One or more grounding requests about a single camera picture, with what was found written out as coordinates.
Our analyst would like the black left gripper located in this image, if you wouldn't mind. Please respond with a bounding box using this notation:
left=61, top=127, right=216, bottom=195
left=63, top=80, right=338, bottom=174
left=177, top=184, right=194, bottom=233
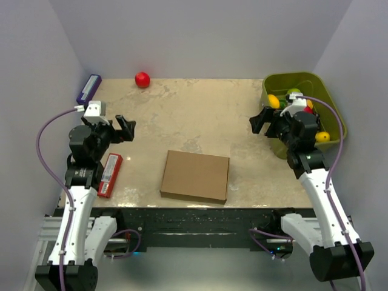
left=82, top=115, right=135, bottom=161

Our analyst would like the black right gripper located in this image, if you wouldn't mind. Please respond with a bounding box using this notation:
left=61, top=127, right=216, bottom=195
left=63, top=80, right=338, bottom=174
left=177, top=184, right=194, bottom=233
left=249, top=106, right=297, bottom=149

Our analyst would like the brown cardboard box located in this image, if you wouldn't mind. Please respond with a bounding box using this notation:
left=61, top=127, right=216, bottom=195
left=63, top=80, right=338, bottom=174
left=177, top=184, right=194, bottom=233
left=160, top=150, right=230, bottom=204

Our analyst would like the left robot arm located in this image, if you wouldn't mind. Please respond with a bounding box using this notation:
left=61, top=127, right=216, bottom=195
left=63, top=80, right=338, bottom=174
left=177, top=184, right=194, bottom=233
left=35, top=115, right=136, bottom=290

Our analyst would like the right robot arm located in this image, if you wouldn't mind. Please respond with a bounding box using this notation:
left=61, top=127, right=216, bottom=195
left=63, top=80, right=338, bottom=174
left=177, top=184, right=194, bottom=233
left=249, top=106, right=374, bottom=282

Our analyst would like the red rectangular box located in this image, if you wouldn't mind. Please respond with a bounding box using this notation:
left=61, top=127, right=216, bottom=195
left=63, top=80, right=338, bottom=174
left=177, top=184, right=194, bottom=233
left=98, top=153, right=123, bottom=199

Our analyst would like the purple rectangular box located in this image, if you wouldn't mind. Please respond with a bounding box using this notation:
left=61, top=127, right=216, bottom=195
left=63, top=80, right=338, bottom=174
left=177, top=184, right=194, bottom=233
left=76, top=74, right=102, bottom=105

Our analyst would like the yellow lemon upper left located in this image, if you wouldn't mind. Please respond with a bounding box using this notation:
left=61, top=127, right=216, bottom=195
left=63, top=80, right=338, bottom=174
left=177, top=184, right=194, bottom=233
left=268, top=94, right=281, bottom=109

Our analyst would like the green plastic bin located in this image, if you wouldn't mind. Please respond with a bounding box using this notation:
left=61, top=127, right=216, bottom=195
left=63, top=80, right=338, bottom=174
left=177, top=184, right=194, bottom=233
left=259, top=72, right=347, bottom=154

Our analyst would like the green lime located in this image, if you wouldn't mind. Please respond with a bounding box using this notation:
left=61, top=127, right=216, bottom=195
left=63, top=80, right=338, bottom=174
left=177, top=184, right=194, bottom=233
left=287, top=88, right=301, bottom=95

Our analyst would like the orange fruit behind dragonfruit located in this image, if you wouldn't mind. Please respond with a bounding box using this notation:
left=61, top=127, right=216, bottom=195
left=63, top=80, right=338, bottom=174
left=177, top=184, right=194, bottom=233
left=306, top=99, right=313, bottom=109

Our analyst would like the red apple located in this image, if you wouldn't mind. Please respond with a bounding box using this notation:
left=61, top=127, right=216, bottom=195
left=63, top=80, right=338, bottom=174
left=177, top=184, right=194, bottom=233
left=135, top=72, right=151, bottom=89

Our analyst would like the yellow mango lower right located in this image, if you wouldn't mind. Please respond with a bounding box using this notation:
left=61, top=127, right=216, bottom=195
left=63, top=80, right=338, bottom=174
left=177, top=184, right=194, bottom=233
left=315, top=132, right=330, bottom=142

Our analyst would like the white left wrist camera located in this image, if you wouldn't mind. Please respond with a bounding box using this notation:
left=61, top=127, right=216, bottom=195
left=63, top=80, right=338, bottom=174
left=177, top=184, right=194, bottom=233
left=74, top=101, right=109, bottom=125

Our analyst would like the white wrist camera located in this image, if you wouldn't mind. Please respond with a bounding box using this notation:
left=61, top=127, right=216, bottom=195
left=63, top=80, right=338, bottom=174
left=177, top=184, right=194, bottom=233
left=74, top=101, right=109, bottom=125
left=280, top=92, right=307, bottom=117

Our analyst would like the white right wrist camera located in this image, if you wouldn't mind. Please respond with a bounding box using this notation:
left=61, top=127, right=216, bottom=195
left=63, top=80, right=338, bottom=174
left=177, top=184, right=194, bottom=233
left=280, top=92, right=307, bottom=117

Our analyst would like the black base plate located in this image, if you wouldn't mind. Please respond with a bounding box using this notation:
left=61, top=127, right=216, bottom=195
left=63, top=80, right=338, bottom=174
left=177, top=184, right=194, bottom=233
left=90, top=207, right=316, bottom=258

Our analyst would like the aluminium rail frame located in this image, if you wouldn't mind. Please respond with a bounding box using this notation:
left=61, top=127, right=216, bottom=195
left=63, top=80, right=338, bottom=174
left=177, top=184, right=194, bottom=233
left=22, top=212, right=372, bottom=291

